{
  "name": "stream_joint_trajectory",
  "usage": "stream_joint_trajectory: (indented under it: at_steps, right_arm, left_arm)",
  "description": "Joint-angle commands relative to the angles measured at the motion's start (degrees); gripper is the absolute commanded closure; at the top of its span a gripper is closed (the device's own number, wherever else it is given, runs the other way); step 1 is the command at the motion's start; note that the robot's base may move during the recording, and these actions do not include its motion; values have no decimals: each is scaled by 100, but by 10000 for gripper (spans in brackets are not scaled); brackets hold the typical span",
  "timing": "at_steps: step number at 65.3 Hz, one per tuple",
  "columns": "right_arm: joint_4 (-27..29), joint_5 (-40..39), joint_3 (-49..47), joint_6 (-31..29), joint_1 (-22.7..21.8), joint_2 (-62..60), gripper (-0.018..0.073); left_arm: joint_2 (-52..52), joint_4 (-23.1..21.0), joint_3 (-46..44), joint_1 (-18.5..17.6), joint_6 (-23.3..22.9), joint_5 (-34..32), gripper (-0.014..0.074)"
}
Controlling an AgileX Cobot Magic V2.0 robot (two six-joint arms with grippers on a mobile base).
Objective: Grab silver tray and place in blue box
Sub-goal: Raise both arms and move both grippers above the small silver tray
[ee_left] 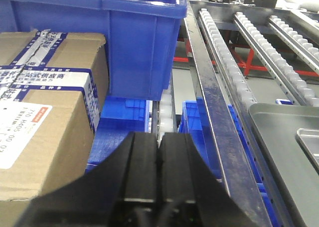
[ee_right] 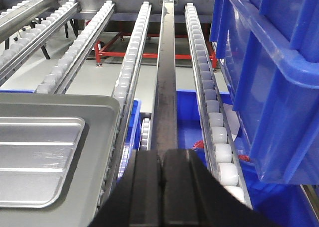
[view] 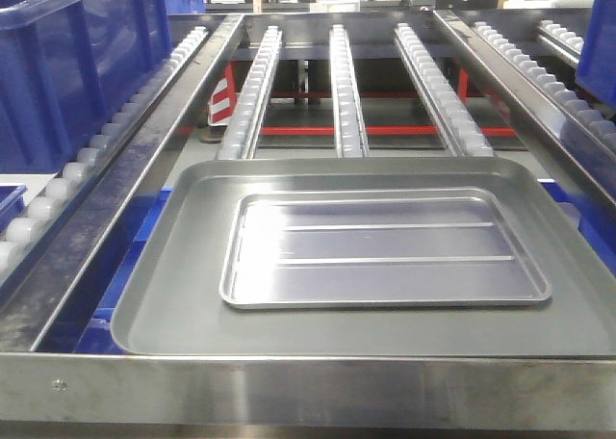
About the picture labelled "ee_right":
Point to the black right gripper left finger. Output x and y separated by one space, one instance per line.
136 199

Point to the white roller track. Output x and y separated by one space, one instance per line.
23 15
62 75
221 158
33 39
123 92

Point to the large blue plastic box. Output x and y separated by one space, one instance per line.
270 50

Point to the silver metal tray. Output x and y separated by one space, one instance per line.
54 152

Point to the dark metal divider rail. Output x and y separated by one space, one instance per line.
164 116

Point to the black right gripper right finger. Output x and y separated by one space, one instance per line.
192 197

